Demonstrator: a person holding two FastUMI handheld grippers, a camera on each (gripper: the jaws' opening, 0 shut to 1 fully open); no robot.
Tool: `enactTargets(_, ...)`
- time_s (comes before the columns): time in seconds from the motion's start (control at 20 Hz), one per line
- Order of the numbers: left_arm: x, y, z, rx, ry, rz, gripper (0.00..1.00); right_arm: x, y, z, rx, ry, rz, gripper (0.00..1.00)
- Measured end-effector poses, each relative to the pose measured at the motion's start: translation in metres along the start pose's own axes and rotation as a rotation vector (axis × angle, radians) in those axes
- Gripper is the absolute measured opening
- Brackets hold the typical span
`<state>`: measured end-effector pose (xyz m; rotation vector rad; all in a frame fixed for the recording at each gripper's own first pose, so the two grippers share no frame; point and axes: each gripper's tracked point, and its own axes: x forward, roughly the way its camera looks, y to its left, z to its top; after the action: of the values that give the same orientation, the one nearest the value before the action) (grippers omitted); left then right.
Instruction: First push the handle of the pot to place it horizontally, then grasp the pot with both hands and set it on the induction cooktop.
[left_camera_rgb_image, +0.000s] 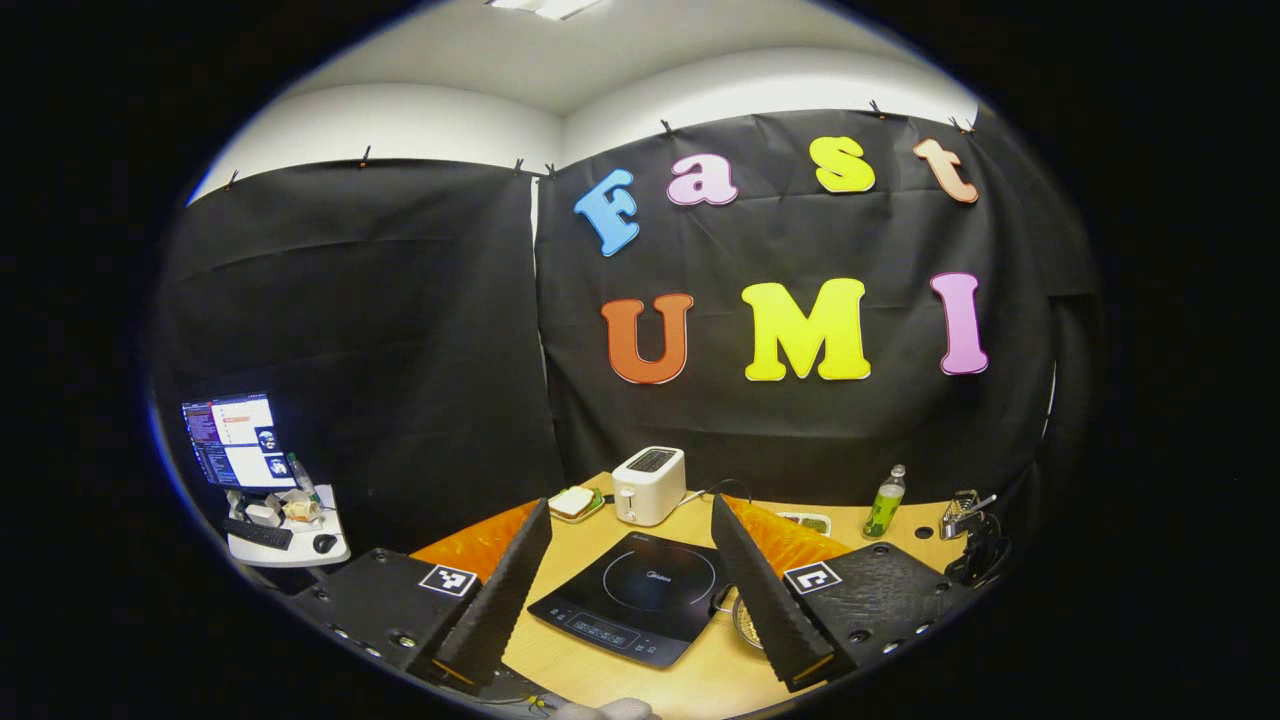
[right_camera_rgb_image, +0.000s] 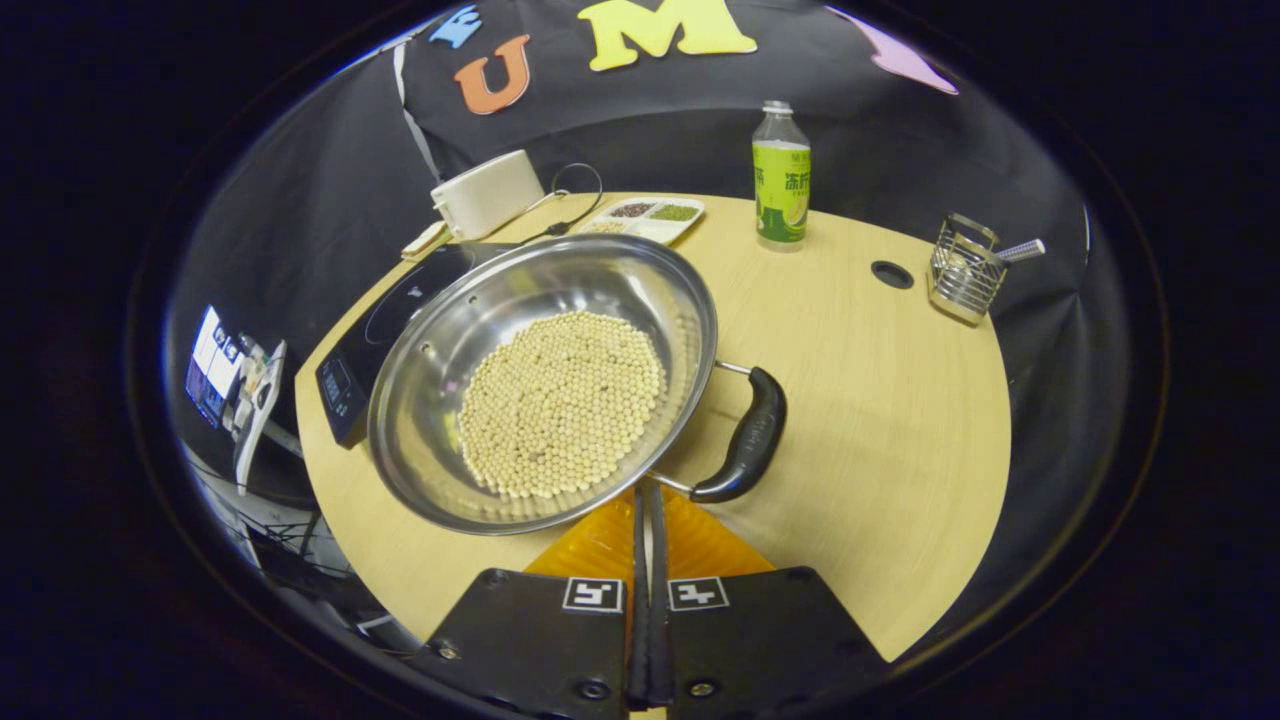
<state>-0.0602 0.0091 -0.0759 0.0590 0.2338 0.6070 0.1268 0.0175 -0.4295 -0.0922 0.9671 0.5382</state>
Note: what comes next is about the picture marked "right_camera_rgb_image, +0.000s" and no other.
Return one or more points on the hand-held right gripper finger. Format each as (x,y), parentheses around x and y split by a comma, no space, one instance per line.
(640,620)
(658,620)

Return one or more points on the pile of soybeans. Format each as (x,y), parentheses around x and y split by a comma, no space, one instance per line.
(560,400)

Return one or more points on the stainless steel pot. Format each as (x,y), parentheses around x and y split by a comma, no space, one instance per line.
(470,330)

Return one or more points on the black induction cooktop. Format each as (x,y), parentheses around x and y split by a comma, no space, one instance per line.
(385,320)

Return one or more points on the white divided dish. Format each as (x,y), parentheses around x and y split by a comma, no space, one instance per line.
(650,232)

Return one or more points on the small heap of yellow beans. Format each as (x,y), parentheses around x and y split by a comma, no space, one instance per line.
(607,227)

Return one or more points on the heap of green mung beans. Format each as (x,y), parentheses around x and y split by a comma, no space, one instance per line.
(675,212)

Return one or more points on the heap of dark red beans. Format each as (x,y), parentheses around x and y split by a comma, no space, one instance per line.
(632,210)

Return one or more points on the pale rectangular plate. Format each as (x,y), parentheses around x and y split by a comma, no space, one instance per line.
(432,246)

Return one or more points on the white flat panel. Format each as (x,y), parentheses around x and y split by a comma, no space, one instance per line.
(258,425)

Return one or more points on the sandwich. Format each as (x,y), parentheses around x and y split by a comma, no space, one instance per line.
(425,238)

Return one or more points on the green label drink bottle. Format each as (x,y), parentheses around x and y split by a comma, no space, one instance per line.
(781,190)

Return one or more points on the white toaster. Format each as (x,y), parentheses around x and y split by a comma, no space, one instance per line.
(490,195)

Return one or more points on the lit display screen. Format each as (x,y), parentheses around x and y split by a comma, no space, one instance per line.
(210,365)

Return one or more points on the silver utensil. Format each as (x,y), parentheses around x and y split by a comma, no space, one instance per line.
(1020,250)

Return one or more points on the dark metal frame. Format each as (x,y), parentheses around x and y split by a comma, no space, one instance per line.
(290,535)

